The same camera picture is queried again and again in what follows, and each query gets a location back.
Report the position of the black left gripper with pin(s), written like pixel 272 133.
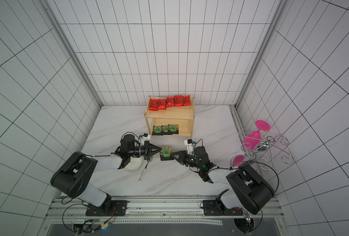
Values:
pixel 148 147

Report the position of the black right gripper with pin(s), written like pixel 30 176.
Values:
pixel 179 156

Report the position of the green tea bag four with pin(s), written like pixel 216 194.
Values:
pixel 166 154

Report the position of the green tea bag two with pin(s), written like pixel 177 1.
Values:
pixel 157 130

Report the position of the green tea bag three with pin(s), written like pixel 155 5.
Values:
pixel 173 129

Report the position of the green tea bag one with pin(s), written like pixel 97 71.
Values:
pixel 165 130

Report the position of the red tea bag one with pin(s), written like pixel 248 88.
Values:
pixel 153 104

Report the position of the red tea bag two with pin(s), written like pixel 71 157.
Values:
pixel 161 104

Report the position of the red tea bag three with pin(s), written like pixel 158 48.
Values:
pixel 170 101

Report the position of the red tea bag five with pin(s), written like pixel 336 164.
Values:
pixel 186 100

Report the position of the red tea bag four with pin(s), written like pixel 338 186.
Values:
pixel 178 100

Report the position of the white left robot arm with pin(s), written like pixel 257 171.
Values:
pixel 73 177

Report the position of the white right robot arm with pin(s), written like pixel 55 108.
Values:
pixel 247 189

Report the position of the wooden two-tier shelf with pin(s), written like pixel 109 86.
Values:
pixel 184 116

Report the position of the metal spoon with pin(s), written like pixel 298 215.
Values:
pixel 143 171

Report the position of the white bowl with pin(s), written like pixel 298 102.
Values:
pixel 134 164

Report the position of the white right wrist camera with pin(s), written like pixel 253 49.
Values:
pixel 189 143

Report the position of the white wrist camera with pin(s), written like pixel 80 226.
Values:
pixel 189 143
pixel 144 137

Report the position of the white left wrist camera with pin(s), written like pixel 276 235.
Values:
pixel 144 137

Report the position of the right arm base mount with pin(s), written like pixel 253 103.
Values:
pixel 217 208

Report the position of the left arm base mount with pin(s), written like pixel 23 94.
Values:
pixel 108 208

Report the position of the chrome wire cup rack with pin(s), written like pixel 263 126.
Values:
pixel 265 159

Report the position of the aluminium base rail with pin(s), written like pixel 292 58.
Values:
pixel 152 210

